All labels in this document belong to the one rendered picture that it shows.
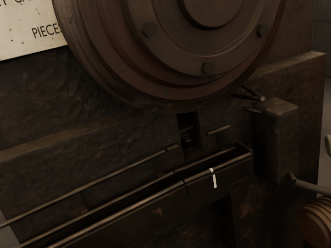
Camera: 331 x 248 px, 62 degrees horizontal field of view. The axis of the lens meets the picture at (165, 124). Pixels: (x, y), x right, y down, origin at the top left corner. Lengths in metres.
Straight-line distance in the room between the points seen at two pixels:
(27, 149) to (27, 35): 0.24
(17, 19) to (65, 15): 0.15
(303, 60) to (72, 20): 0.66
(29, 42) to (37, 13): 0.06
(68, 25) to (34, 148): 0.29
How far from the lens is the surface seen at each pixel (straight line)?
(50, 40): 0.64
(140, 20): 0.44
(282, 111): 0.77
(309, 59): 0.93
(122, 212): 0.66
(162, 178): 0.72
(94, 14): 0.49
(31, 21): 0.63
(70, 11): 0.50
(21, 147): 0.70
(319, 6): 3.29
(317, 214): 0.87
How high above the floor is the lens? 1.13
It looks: 26 degrees down
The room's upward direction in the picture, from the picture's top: 11 degrees counter-clockwise
